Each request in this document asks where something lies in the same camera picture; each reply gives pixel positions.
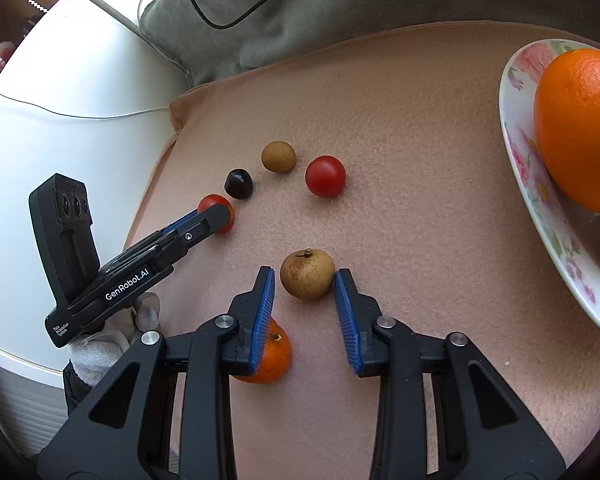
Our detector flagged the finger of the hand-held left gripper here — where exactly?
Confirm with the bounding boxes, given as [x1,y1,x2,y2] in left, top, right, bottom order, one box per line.
[152,211,204,242]
[157,205,231,263]

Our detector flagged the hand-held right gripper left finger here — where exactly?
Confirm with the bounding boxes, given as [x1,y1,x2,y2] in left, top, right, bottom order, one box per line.
[36,266,276,480]

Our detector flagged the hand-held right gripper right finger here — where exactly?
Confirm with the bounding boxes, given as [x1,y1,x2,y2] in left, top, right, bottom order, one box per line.
[334,268,566,480]

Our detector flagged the red cherry tomato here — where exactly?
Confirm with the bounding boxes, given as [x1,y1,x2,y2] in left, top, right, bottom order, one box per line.
[198,194,235,235]
[305,155,346,198]

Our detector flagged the small mandarin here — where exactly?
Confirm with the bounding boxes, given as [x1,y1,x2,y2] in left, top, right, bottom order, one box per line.
[230,316,292,385]

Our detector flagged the dark purple grape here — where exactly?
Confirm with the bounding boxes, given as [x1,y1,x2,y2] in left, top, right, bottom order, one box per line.
[224,168,254,200]

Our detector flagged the brown longan with stem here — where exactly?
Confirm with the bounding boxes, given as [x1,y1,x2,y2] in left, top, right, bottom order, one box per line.
[280,248,336,301]

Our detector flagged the white floral plate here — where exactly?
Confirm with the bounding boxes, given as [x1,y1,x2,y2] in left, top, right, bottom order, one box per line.
[499,38,600,343]

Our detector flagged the large smooth orange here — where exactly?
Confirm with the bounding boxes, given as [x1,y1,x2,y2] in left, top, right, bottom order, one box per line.
[533,48,600,216]

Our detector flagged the person's left hand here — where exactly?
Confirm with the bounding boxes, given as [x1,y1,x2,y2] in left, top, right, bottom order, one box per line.
[70,292,162,387]

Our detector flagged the white board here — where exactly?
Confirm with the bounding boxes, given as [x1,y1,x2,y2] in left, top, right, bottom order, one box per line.
[0,0,192,376]

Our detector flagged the grey cushion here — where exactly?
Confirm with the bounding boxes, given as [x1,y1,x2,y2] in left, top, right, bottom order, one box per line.
[137,0,600,87]

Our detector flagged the thin white cable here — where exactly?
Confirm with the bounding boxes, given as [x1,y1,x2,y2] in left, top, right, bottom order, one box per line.
[0,77,174,120]

